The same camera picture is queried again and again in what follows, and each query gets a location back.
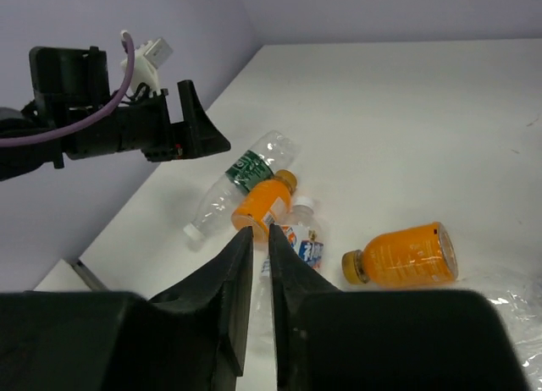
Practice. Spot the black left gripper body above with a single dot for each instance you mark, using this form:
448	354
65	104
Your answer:
72	96

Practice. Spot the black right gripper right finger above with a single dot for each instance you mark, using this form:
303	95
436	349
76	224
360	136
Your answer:
293	281

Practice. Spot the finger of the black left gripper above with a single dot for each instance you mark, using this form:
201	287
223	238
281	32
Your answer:
196	136

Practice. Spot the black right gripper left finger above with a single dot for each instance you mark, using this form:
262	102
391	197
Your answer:
211	307

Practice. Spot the blue orange label clear bottle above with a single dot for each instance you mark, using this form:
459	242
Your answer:
303	232

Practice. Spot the orange juice bottle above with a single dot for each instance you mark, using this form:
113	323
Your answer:
266	204
409	258

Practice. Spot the green label clear bottle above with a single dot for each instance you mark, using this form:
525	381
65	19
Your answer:
270	153

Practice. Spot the clear unlabelled plastic bottle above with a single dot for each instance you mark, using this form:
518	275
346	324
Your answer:
518	300

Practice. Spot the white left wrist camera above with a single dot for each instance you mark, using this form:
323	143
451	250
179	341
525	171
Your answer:
149	56

